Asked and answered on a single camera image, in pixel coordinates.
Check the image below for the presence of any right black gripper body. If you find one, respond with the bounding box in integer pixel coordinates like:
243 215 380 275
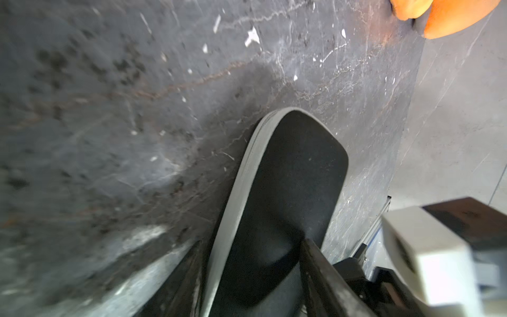
334 243 423 316

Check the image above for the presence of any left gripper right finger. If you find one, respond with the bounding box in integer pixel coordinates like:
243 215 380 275
299 239 376 316

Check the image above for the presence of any grey sleeve case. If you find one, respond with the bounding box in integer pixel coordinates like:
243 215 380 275
200 108 349 316

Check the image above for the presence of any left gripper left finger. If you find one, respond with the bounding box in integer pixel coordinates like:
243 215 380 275
135 241 206 316

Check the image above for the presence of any orange whale plush toy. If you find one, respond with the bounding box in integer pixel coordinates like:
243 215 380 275
390 0 500 40

